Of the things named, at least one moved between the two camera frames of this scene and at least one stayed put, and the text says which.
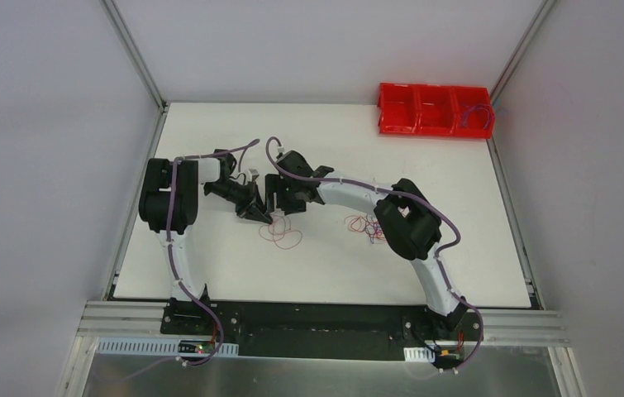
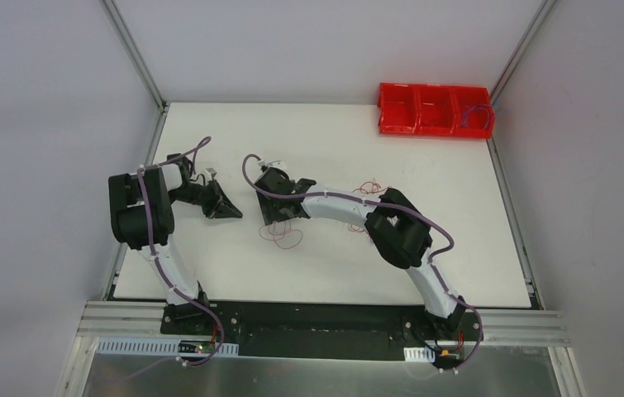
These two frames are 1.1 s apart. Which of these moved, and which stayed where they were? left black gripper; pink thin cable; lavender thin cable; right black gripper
Moved: left black gripper
Stayed: pink thin cable; lavender thin cable; right black gripper
